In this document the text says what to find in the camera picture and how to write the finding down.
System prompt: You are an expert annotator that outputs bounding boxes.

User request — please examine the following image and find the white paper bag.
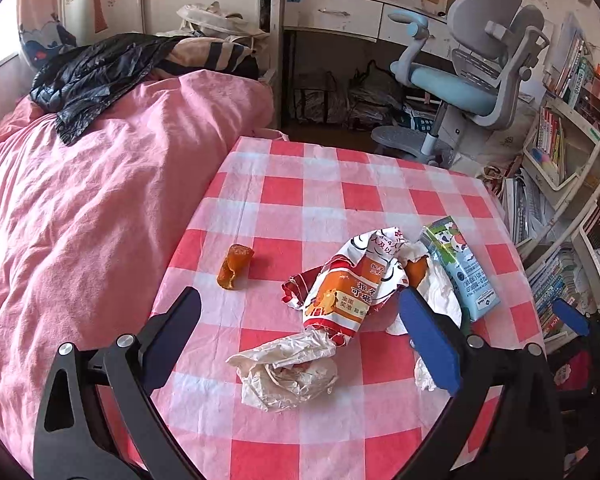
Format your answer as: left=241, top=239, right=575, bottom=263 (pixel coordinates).
left=226, top=330, right=338, bottom=412

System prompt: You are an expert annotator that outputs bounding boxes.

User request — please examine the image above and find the blue milk carton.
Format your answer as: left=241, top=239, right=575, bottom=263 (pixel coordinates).
left=420, top=216, right=500, bottom=323

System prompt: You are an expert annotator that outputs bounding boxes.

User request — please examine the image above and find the white bookshelf rack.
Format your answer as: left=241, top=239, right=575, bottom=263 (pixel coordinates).
left=499, top=8, right=600, bottom=356

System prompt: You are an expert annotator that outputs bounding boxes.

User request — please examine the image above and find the pink duvet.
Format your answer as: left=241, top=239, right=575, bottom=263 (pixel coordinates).
left=0, top=70, right=273, bottom=468

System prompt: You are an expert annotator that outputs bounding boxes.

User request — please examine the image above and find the orange peel piece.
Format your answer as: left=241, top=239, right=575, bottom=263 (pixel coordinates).
left=216, top=244, right=254, bottom=289

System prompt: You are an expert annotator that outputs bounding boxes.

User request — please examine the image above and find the red white snack wrapper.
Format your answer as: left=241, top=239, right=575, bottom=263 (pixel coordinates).
left=282, top=226, right=408, bottom=347

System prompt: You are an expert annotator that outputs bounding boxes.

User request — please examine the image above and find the red checkered tablecloth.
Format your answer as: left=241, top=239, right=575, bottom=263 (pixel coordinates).
left=150, top=138, right=542, bottom=479

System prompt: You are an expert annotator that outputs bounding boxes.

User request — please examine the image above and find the grey blue office chair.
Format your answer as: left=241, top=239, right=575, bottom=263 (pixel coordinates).
left=372, top=0, right=550, bottom=167

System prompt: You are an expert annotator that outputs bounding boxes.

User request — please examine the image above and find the black plastic bag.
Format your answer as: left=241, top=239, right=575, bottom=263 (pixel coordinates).
left=30, top=32, right=180, bottom=146

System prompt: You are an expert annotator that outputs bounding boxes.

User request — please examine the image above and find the striped beige pillow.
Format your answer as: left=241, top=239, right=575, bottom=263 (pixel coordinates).
left=151, top=37, right=260, bottom=80

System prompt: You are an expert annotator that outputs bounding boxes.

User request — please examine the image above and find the white desk with drawers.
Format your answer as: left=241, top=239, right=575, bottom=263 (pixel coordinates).
left=270, top=0, right=456, bottom=131

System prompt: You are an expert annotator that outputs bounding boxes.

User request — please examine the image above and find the pink curtain whale print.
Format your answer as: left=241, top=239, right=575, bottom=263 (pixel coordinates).
left=17, top=0, right=76, bottom=70

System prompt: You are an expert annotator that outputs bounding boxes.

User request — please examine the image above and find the white tote bag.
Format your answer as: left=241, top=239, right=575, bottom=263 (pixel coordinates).
left=176, top=1, right=268, bottom=40

